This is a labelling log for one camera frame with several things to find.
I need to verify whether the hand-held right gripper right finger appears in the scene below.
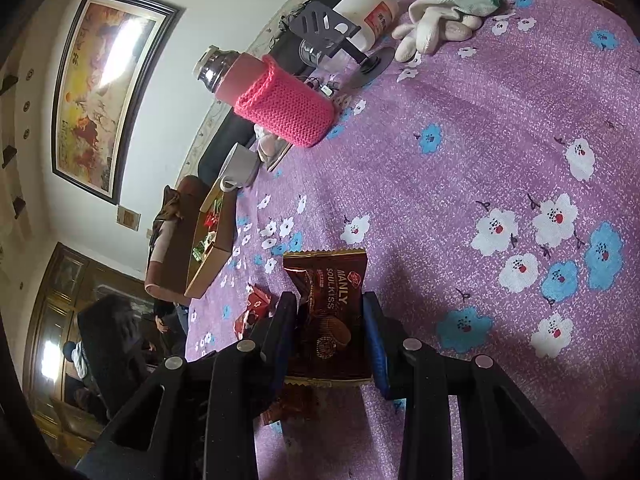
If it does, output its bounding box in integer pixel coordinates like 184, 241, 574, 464
362, 291, 586, 480

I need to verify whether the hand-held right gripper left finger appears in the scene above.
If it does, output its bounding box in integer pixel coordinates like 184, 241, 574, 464
75, 291, 298, 480

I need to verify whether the brown cookie snack packet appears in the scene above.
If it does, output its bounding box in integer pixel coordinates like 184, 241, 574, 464
282, 249, 374, 387

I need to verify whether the brown cardboard box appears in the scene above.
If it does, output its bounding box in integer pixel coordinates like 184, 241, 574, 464
184, 174, 242, 299

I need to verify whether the red star snack packet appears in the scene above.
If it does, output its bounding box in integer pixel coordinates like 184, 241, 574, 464
234, 284, 274, 341

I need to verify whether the brown armchair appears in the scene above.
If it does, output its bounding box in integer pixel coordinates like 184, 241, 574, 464
144, 175, 212, 307

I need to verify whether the brown jacket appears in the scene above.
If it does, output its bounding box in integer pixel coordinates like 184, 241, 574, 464
154, 186, 185, 227

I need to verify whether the dark cloth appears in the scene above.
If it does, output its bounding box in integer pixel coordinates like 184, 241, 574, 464
76, 294, 153, 413

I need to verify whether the white mug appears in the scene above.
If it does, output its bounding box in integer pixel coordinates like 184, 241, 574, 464
219, 142, 261, 194

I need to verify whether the purple floral tablecloth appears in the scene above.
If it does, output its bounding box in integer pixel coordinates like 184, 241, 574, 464
184, 0, 640, 480

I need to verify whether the wooden glass cabinet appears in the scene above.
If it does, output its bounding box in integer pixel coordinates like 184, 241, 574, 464
22, 241, 153, 453

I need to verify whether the pink bottle with knitted sleeve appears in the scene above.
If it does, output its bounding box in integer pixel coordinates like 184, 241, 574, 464
193, 45, 337, 149

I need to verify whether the black phone stand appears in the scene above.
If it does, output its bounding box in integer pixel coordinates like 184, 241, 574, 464
290, 2, 396, 87

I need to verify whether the white jar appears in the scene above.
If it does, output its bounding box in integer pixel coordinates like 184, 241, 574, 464
332, 0, 401, 52

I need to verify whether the white glove with green cuff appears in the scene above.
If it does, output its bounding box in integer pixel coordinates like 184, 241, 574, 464
392, 0, 502, 64

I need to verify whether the small framed wall picture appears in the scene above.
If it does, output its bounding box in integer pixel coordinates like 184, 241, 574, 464
116, 205, 142, 232

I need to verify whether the framed wall painting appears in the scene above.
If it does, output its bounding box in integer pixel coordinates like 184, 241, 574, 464
50, 0, 182, 206

